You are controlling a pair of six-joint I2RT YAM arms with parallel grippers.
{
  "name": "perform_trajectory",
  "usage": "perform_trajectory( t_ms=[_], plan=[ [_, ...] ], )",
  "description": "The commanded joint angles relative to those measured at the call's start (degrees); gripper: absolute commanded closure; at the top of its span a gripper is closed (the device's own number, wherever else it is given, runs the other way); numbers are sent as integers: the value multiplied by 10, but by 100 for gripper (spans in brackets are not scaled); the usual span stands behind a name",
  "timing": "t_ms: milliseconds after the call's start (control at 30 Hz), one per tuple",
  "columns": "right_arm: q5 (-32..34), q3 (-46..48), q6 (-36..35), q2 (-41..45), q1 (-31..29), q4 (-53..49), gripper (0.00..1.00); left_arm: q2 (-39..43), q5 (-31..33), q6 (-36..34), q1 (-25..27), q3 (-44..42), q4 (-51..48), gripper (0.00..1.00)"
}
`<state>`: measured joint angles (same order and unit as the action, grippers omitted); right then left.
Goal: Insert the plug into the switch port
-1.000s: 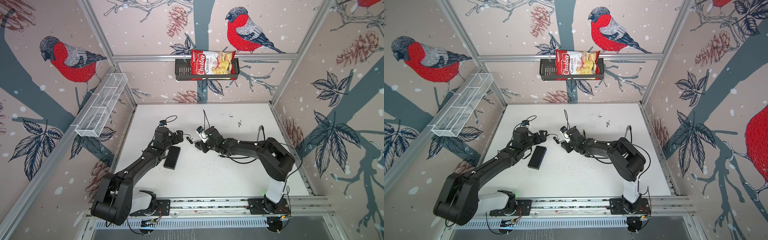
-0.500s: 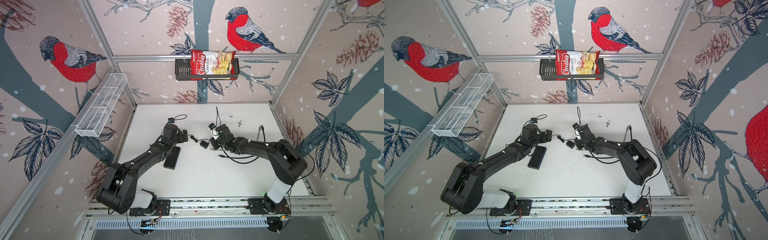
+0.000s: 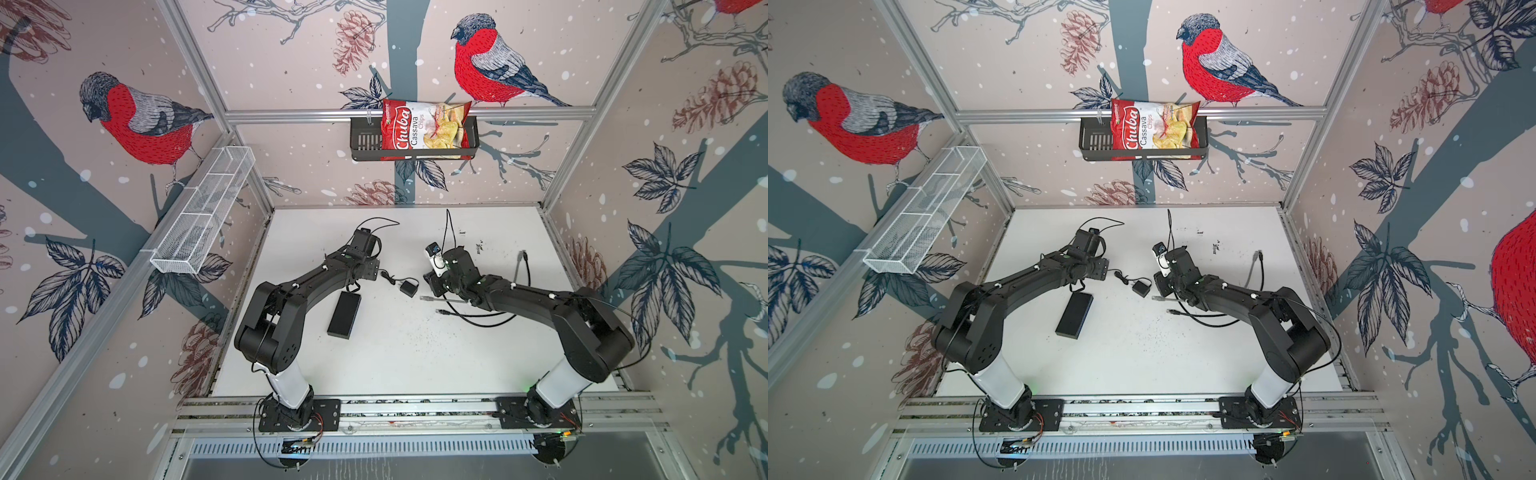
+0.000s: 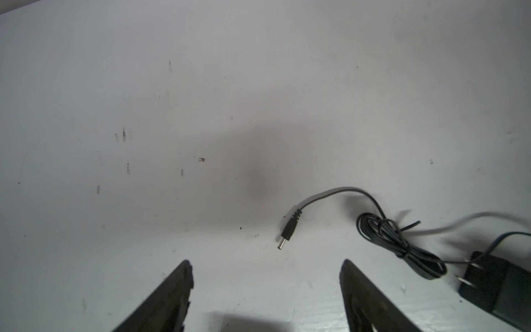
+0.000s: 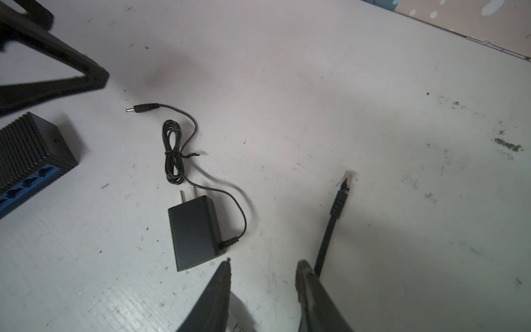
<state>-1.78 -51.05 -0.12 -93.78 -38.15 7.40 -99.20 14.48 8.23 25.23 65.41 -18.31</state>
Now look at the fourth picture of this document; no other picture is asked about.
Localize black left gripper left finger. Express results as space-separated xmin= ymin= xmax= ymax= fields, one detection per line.
xmin=114 ymin=260 xmax=194 ymax=332

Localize black power adapter with cord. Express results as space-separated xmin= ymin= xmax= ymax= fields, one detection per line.
xmin=278 ymin=187 xmax=530 ymax=331

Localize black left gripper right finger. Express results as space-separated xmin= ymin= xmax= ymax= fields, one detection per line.
xmin=340 ymin=260 xmax=420 ymax=332

